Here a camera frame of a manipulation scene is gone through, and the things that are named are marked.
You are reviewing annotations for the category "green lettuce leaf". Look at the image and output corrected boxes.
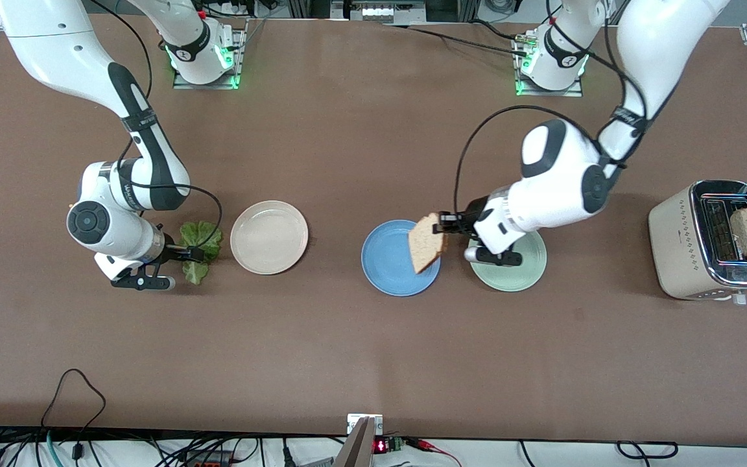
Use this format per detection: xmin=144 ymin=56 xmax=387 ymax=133
xmin=179 ymin=221 xmax=224 ymax=286

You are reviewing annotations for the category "blue plate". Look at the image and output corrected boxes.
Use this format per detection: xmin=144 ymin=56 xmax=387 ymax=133
xmin=361 ymin=219 xmax=442 ymax=297

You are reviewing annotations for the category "light green plate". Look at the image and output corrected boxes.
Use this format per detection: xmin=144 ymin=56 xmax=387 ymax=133
xmin=469 ymin=230 xmax=548 ymax=293

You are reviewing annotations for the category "beige plate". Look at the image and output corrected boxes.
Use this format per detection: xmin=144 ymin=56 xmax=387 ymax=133
xmin=230 ymin=200 xmax=309 ymax=276

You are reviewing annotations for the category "beige chrome toaster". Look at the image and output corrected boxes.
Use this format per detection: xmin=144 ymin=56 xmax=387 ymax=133
xmin=648 ymin=180 xmax=747 ymax=307

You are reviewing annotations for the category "silver box with lights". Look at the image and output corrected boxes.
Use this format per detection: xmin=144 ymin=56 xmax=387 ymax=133
xmin=330 ymin=0 xmax=427 ymax=24

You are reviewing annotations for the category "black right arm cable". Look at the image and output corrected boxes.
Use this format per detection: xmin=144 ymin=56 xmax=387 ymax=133
xmin=88 ymin=0 xmax=224 ymax=261

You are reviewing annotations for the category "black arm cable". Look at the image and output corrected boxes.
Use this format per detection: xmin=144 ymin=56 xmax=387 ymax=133
xmin=453 ymin=0 xmax=650 ymax=218
xmin=88 ymin=0 xmax=224 ymax=261

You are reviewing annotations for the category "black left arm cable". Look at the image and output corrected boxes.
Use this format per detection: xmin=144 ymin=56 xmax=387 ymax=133
xmin=453 ymin=0 xmax=650 ymax=218

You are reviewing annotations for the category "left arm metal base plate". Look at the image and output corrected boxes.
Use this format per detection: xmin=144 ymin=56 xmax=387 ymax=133
xmin=513 ymin=36 xmax=586 ymax=98

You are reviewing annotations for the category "thin black looped cable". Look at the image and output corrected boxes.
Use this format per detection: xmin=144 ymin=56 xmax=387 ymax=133
xmin=40 ymin=368 xmax=107 ymax=430

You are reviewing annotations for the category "black cable to base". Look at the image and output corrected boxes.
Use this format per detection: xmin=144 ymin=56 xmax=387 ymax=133
xmin=383 ymin=19 xmax=530 ymax=58

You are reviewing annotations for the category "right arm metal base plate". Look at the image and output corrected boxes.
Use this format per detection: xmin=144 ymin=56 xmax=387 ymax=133
xmin=172 ymin=18 xmax=248 ymax=91

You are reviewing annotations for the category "white metal bracket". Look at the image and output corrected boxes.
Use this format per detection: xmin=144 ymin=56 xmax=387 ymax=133
xmin=347 ymin=413 xmax=384 ymax=435

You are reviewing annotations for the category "grey metal camera bar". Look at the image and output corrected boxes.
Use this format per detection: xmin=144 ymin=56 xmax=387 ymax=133
xmin=333 ymin=417 xmax=376 ymax=467

